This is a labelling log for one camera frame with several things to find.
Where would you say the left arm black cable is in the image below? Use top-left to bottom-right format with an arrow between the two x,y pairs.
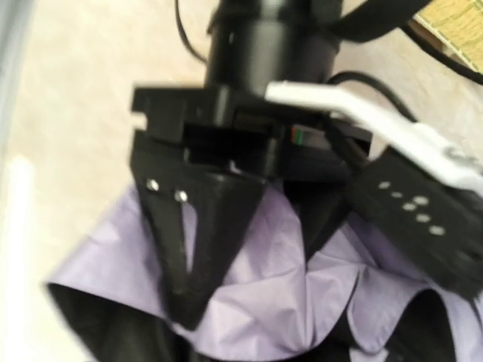
173,0 -> 483,125

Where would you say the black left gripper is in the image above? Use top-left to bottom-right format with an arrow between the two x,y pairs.
130,85 -> 351,330

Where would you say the lilac umbrella with black lining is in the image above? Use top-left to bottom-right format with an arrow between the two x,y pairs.
47,186 -> 482,361

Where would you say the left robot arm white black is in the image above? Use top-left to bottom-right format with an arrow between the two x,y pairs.
130,1 -> 426,330

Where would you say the woven bamboo tray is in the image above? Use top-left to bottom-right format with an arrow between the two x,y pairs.
414,0 -> 482,73

